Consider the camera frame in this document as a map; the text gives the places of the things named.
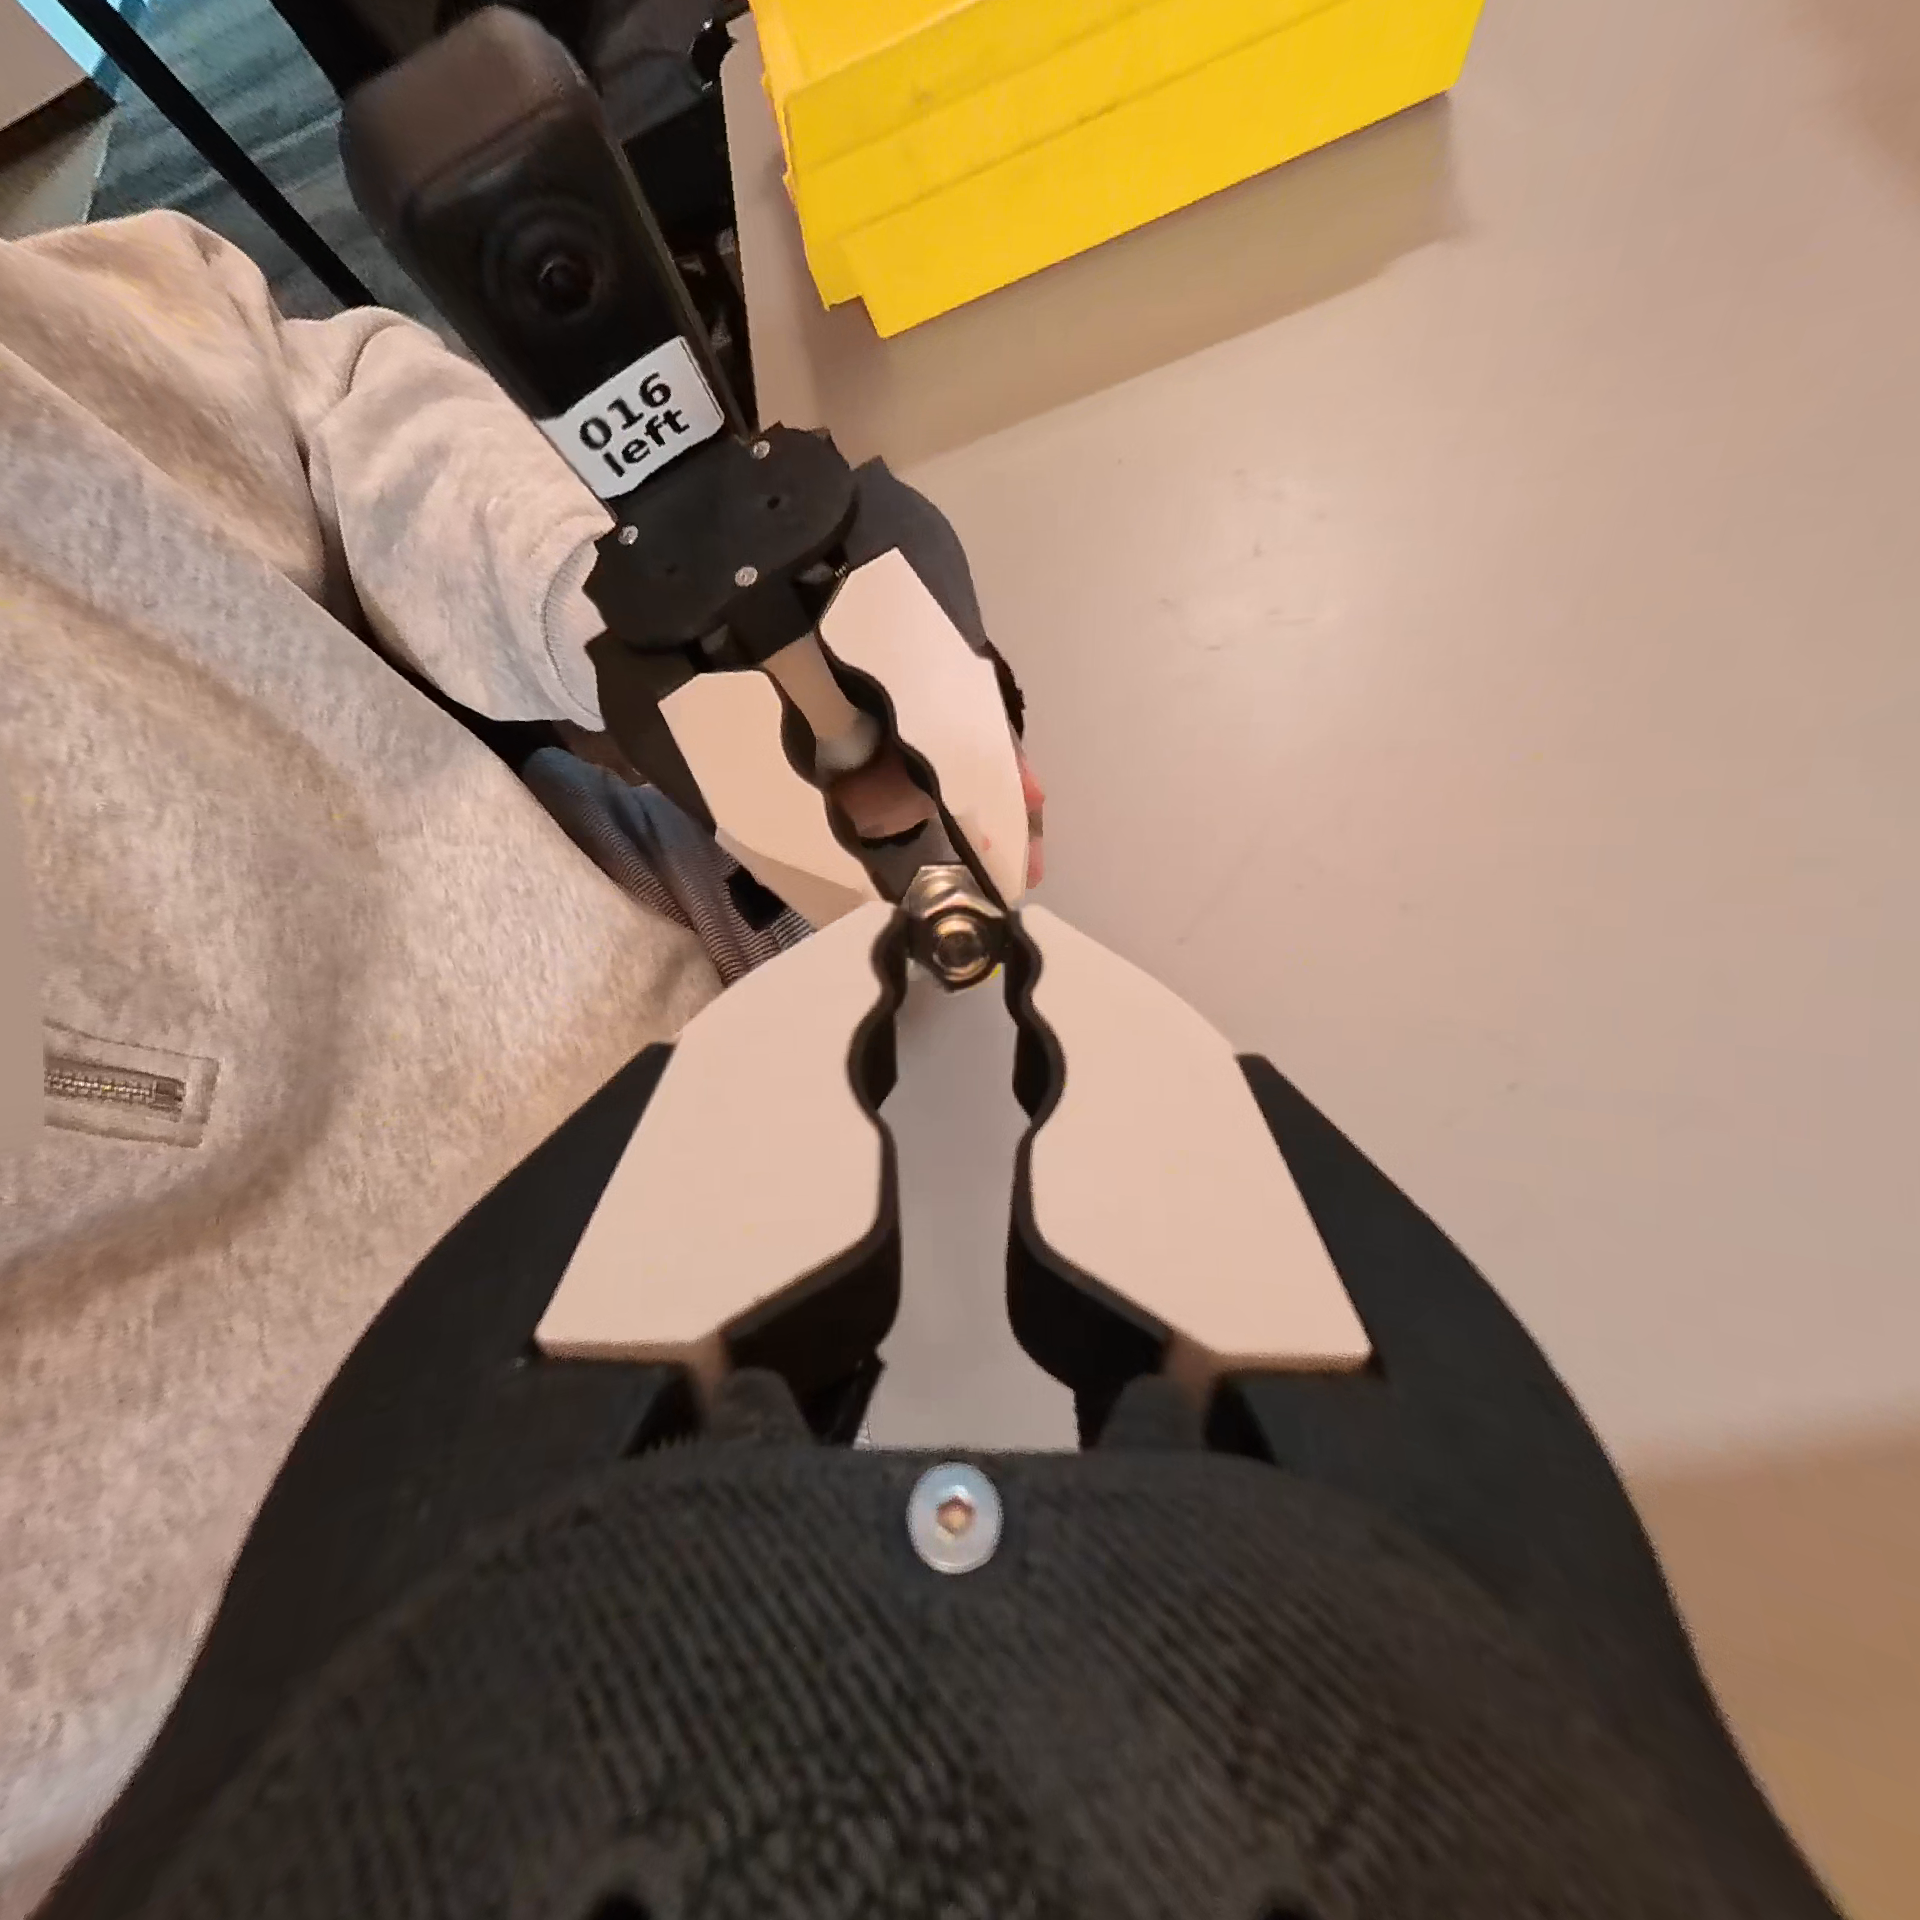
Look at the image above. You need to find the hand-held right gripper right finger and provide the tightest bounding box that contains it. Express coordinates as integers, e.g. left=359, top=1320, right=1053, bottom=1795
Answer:
left=1008, top=908, right=1375, bottom=1371

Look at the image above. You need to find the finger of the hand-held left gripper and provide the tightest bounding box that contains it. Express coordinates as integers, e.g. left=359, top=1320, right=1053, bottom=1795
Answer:
left=830, top=549, right=1042, bottom=913
left=657, top=666, right=904, bottom=923

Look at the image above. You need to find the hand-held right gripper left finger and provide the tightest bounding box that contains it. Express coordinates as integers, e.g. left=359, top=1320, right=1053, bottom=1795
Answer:
left=536, top=908, right=904, bottom=1364

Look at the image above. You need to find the steel bolt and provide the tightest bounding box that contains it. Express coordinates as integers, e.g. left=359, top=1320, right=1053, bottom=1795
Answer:
left=904, top=869, right=1000, bottom=978

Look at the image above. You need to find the yellow plastic bin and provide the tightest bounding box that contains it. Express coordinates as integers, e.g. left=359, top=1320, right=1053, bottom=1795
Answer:
left=744, top=0, right=1487, bottom=340

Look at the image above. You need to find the person's left forearm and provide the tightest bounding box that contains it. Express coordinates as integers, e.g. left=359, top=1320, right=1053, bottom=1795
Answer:
left=302, top=307, right=633, bottom=740

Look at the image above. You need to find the grey desk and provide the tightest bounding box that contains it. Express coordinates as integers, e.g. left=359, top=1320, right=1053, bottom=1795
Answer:
left=718, top=0, right=1920, bottom=1920

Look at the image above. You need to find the person's left hand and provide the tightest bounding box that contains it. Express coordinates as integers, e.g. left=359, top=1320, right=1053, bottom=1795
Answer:
left=833, top=747, right=941, bottom=853

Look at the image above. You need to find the person's striped shirt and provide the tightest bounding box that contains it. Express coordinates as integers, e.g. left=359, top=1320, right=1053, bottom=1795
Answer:
left=525, top=743, right=821, bottom=992

